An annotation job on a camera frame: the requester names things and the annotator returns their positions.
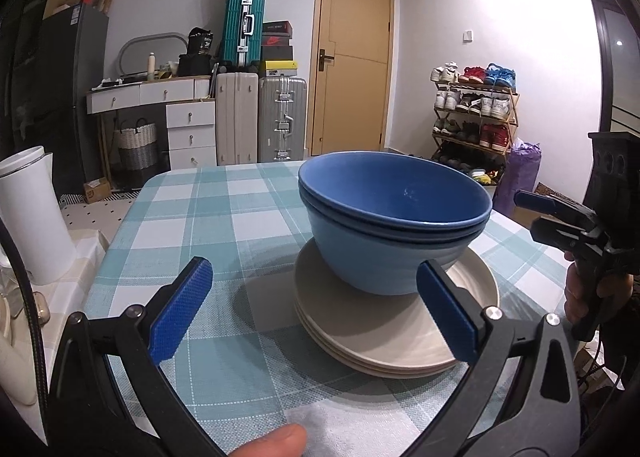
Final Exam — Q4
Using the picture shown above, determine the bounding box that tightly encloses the black storage box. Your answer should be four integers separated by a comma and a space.
177, 53, 217, 78

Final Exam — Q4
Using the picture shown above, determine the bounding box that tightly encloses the white drawer unit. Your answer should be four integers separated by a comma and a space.
166, 100, 218, 170

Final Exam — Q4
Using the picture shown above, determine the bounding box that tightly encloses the printed large cardboard box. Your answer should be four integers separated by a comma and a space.
572, 347, 621, 393

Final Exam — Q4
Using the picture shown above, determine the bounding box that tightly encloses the white electric kettle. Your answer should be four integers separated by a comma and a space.
0, 146, 78, 285

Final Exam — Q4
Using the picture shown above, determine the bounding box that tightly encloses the white mug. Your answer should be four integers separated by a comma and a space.
0, 297, 41, 405

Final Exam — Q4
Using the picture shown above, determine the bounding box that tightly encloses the dark tall cabinet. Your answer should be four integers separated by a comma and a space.
0, 0, 76, 163

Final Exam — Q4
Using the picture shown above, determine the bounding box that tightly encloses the dark grey refrigerator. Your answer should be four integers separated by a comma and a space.
37, 2, 110, 188

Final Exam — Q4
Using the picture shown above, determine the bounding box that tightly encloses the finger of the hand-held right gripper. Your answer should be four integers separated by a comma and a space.
530, 216, 608, 253
514, 190, 598, 230

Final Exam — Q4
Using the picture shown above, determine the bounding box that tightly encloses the wooden door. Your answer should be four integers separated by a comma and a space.
306, 0, 396, 157

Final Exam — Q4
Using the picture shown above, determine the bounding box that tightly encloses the person's left hand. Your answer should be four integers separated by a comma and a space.
232, 424, 308, 457

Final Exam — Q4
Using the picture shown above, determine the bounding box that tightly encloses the blue bowl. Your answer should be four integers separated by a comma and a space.
298, 151, 493, 234
306, 207, 486, 296
299, 182, 492, 242

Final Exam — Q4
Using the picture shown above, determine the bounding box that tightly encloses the person's right hand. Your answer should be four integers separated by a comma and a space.
564, 251, 638, 325

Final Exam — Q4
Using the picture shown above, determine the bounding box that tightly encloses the beige earbuds case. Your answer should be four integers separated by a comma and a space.
32, 291, 51, 323

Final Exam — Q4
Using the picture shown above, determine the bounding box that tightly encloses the beige suitcase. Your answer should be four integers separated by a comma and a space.
215, 71, 260, 166

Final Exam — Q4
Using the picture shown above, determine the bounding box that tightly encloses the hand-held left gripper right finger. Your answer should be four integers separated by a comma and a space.
400, 259, 583, 457

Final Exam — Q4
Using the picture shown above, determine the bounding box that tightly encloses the white trash bin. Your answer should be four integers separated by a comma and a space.
467, 168, 498, 198

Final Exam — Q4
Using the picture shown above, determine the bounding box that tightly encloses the black cable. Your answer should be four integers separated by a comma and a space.
0, 224, 51, 410
575, 332, 640, 390

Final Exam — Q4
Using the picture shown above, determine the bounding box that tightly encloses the wooden shoe rack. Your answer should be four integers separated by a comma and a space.
431, 62, 521, 175

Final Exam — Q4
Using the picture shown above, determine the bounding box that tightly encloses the white vanity desk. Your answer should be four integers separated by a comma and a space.
86, 76, 217, 178

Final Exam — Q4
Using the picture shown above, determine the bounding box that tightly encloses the purple bag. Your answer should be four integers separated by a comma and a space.
492, 140, 542, 218

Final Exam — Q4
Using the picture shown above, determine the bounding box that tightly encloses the black printed bag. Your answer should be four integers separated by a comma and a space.
187, 27, 216, 57

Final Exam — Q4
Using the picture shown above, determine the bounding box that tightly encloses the small cardboard box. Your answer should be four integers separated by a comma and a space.
82, 177, 112, 203

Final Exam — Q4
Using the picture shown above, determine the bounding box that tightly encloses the woven laundry basket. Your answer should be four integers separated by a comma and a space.
114, 118, 160, 188

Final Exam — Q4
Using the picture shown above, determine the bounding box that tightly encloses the patterned rug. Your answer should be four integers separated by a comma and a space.
59, 190, 143, 238

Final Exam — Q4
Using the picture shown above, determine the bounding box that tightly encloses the silver suitcase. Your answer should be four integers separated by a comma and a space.
257, 76, 308, 163

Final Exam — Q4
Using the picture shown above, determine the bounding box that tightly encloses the cream plate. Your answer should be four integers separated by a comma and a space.
294, 237, 501, 365
295, 297, 481, 372
297, 307, 458, 379

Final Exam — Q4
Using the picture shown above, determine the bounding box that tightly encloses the teal checked tablecloth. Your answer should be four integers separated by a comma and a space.
82, 161, 588, 457

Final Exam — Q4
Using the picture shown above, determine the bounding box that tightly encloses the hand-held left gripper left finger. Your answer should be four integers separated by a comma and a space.
47, 255, 228, 457

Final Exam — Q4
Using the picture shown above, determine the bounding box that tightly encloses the dark glass sliding door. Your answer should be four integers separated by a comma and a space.
590, 0, 640, 138

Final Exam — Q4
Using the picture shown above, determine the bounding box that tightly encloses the teal suitcase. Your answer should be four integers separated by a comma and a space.
221, 0, 265, 67

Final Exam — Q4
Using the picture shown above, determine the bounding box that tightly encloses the oval mirror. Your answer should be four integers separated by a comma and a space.
118, 32, 187, 75

